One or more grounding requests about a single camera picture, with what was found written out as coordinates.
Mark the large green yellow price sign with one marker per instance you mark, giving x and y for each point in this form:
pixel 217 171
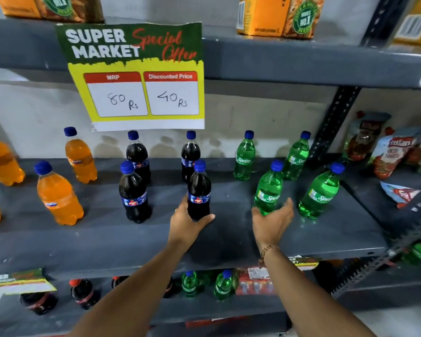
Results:
pixel 140 87

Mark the small green yellow price sign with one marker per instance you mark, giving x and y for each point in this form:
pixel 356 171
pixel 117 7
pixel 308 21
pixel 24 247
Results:
pixel 17 281
pixel 303 263

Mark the person's left thumb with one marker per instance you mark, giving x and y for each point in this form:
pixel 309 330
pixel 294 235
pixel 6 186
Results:
pixel 206 221

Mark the orange snack box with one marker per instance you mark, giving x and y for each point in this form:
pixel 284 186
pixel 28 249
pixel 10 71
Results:
pixel 280 15
pixel 52 6

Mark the red cap cola bottle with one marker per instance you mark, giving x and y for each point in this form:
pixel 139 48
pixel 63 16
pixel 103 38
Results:
pixel 84 294
pixel 119 280
pixel 38 302

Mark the person's left forearm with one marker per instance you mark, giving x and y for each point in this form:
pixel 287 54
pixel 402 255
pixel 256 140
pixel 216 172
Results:
pixel 136 294

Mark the dark red sauce pouch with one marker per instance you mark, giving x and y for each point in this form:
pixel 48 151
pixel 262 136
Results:
pixel 363 136

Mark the person's right hand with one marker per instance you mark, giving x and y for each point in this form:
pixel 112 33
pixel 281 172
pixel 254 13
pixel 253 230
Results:
pixel 270 228

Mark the grey metal shelf rack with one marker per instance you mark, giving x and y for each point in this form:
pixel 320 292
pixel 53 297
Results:
pixel 91 238

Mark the blue cap cola bottle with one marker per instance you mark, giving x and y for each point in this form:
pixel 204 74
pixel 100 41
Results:
pixel 199 196
pixel 189 154
pixel 134 200
pixel 137 154

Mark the small green soda bottle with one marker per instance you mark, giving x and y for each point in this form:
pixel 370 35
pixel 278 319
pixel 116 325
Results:
pixel 189 284
pixel 222 286

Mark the white red sauce pouch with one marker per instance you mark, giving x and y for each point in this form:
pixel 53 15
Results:
pixel 393 152

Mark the person's left hand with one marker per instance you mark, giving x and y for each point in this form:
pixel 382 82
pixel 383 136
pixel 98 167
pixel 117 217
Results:
pixel 182 228

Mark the person's right forearm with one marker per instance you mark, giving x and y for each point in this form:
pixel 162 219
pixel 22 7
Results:
pixel 308 301

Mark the small white red packet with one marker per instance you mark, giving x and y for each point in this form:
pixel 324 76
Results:
pixel 400 194

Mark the person's right thumb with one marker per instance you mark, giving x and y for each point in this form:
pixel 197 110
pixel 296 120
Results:
pixel 258 214

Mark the yellow box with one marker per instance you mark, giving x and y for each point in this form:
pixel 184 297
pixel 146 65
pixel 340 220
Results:
pixel 415 24

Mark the red carton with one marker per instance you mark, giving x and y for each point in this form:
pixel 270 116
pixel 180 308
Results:
pixel 249 282

